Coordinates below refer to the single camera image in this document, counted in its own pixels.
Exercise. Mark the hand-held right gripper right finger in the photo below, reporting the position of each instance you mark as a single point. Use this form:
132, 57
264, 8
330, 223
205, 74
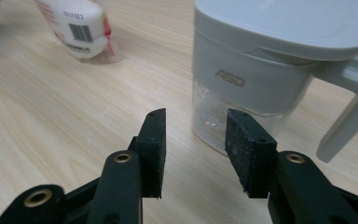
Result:
251, 155

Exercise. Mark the clear plastic bag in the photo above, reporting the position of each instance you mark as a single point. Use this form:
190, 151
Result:
80, 18

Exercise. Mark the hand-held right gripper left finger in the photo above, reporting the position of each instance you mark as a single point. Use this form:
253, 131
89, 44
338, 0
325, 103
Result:
152, 155

